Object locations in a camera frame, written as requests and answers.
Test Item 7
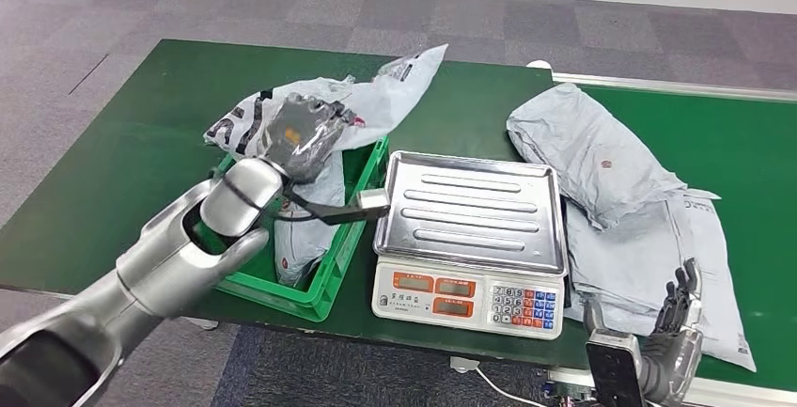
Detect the narrow grey poly mailer parcel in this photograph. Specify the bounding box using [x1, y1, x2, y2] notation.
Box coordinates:
[273, 151, 347, 287]

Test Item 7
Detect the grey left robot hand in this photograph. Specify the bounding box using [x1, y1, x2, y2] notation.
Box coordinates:
[261, 93, 357, 185]

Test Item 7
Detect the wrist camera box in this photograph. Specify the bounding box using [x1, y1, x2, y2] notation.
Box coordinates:
[283, 187, 392, 227]
[585, 328, 649, 407]

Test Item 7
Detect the flat grey parcel with labels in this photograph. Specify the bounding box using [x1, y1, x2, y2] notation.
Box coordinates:
[563, 189, 758, 373]

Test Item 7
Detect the crumpled grey parcel red spot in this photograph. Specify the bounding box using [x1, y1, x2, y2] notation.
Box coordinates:
[506, 83, 689, 231]

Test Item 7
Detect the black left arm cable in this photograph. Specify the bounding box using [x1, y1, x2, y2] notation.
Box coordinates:
[211, 170, 313, 224]

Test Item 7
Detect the green plastic crate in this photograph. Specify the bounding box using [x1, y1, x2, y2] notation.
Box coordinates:
[211, 136, 390, 323]

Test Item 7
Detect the white power cable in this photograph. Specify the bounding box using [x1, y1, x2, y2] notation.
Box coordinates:
[476, 365, 549, 407]

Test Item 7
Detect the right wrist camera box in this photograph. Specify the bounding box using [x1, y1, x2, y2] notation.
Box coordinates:
[585, 328, 649, 407]

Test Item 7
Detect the white electronic scale steel pan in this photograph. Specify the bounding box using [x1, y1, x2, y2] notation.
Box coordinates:
[371, 149, 569, 341]

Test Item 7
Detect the white courier parcel black logo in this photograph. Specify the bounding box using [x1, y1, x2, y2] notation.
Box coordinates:
[204, 43, 449, 160]

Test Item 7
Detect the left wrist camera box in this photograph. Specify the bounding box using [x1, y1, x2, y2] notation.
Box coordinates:
[283, 187, 392, 227]

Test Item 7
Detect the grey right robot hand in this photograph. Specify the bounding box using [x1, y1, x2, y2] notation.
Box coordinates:
[582, 258, 706, 407]

